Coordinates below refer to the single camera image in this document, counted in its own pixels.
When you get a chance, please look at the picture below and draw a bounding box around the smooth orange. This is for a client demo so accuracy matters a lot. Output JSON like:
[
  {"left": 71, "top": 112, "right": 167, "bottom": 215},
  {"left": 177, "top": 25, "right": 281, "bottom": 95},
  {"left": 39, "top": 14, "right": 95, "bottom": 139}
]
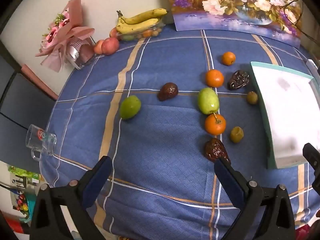
[{"left": 205, "top": 69, "right": 225, "bottom": 88}]

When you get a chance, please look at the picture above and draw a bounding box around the flower painting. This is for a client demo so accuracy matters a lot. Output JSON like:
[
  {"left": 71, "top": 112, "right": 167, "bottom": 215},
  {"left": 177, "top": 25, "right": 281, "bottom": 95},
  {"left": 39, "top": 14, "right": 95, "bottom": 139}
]
[{"left": 162, "top": 0, "right": 303, "bottom": 48}]

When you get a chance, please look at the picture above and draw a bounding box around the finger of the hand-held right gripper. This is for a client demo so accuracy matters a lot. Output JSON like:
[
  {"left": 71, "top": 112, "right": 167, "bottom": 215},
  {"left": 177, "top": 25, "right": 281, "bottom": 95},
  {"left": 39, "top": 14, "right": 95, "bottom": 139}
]
[{"left": 302, "top": 142, "right": 320, "bottom": 195}]

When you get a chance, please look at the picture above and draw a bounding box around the white box with teal rim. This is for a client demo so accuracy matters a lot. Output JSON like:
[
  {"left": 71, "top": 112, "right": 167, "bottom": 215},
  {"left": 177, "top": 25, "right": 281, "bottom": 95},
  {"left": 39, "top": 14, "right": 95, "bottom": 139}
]
[{"left": 250, "top": 61, "right": 320, "bottom": 170}]

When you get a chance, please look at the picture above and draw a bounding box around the small yellowish longan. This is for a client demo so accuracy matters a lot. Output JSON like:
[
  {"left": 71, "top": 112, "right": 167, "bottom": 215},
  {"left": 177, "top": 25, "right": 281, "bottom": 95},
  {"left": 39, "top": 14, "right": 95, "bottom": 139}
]
[
  {"left": 246, "top": 91, "right": 258, "bottom": 105},
  {"left": 230, "top": 127, "right": 244, "bottom": 143}
]

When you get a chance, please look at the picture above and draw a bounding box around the blue plaid tablecloth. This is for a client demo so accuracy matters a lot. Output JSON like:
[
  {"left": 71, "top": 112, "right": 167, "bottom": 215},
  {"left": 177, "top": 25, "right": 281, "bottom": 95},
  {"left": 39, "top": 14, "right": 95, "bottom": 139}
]
[{"left": 39, "top": 26, "right": 320, "bottom": 240}]

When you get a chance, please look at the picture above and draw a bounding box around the yellow banana bunch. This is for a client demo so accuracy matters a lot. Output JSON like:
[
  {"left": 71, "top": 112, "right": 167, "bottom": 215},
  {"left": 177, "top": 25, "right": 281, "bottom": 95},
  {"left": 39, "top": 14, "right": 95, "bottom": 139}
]
[{"left": 116, "top": 8, "right": 168, "bottom": 34}]

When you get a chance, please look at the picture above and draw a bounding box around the red apple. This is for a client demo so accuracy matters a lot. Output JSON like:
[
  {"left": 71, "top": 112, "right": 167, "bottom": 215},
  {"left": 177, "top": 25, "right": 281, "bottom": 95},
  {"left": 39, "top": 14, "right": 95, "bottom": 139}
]
[{"left": 101, "top": 37, "right": 120, "bottom": 56}]

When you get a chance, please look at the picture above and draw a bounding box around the green snack packet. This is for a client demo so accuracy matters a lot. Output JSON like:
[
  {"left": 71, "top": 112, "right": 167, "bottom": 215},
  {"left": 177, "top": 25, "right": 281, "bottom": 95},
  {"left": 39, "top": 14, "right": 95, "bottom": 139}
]
[{"left": 7, "top": 165, "right": 42, "bottom": 188}]

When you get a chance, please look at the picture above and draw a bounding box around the clear plastic container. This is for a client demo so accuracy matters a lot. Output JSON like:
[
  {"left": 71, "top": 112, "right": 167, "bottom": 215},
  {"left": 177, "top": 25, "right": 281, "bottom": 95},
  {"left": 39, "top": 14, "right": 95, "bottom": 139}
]
[{"left": 116, "top": 17, "right": 166, "bottom": 42}]

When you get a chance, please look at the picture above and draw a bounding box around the white power strip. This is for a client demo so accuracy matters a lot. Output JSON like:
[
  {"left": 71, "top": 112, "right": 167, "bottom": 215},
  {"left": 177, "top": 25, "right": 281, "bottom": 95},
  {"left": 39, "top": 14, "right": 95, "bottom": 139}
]
[{"left": 306, "top": 59, "right": 320, "bottom": 73}]

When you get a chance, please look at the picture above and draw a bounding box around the orange with stem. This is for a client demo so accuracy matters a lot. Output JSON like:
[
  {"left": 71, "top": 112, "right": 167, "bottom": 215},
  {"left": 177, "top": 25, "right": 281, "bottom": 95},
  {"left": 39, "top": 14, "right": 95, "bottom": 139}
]
[{"left": 205, "top": 113, "right": 227, "bottom": 135}]

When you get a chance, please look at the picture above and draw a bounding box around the orange peach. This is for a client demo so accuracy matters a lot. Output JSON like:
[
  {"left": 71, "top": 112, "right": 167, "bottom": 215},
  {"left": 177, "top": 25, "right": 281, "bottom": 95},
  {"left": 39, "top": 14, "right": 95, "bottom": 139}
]
[{"left": 93, "top": 40, "right": 105, "bottom": 55}]

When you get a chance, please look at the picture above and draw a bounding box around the glass mug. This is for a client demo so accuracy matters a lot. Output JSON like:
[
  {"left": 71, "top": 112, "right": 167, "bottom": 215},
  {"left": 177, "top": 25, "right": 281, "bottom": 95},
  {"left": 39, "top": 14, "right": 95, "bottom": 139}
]
[{"left": 26, "top": 124, "right": 58, "bottom": 162}]

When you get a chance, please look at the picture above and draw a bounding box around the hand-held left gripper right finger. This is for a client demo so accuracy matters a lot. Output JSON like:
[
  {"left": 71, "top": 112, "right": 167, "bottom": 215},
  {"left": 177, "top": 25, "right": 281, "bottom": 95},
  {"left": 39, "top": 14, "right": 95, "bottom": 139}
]
[{"left": 214, "top": 158, "right": 297, "bottom": 240}]

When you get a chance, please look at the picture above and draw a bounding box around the reddish brown dried date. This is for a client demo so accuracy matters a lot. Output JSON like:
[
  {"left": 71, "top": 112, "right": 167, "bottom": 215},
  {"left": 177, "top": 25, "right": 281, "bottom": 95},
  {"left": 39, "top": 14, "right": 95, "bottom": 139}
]
[{"left": 157, "top": 82, "right": 179, "bottom": 102}]

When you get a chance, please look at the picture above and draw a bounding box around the round green apple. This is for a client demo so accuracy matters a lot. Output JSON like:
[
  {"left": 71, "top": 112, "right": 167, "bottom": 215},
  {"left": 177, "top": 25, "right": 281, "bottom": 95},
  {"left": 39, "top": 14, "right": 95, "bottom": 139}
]
[{"left": 119, "top": 95, "right": 142, "bottom": 120}]

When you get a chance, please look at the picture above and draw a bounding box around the black cable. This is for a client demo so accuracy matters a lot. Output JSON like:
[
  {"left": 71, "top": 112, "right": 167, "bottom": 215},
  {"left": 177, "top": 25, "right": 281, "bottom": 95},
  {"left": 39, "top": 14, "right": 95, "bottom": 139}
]
[{"left": 282, "top": 0, "right": 320, "bottom": 46}]

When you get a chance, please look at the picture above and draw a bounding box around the dark wrinkled dried date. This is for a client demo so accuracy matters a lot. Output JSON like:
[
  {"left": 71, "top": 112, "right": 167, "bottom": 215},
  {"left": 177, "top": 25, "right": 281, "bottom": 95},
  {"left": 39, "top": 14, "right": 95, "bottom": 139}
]
[{"left": 227, "top": 70, "right": 250, "bottom": 91}]

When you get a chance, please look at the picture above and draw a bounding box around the dark cabinet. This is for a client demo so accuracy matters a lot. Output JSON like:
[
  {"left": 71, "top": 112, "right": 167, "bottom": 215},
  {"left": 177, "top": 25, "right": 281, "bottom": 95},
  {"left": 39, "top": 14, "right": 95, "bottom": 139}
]
[{"left": 0, "top": 55, "right": 58, "bottom": 173}]

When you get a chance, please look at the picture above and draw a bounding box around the pink flower bouquet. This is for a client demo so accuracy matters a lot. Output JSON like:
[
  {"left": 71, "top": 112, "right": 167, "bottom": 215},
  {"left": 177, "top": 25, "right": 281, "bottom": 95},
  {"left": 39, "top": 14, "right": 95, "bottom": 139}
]
[{"left": 35, "top": 0, "right": 96, "bottom": 73}]

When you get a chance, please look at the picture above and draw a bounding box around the small orange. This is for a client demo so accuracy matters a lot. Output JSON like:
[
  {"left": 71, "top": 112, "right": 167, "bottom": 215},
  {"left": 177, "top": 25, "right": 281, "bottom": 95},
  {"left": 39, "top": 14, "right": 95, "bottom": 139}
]
[{"left": 222, "top": 52, "right": 236, "bottom": 66}]

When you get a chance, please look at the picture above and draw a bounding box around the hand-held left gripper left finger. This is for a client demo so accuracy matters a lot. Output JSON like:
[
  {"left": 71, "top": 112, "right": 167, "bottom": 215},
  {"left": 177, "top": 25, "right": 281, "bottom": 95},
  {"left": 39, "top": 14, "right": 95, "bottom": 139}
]
[{"left": 30, "top": 156, "right": 113, "bottom": 240}]

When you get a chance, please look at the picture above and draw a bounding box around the oblong green apple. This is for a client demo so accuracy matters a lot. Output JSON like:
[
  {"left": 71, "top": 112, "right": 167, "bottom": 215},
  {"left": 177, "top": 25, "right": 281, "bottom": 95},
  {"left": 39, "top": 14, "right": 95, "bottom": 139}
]
[{"left": 198, "top": 87, "right": 220, "bottom": 115}]

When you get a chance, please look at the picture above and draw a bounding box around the colourful teal bag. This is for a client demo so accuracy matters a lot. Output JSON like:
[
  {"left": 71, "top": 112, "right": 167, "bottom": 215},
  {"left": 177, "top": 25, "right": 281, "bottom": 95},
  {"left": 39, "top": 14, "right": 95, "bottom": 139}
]
[{"left": 12, "top": 192, "right": 36, "bottom": 223}]

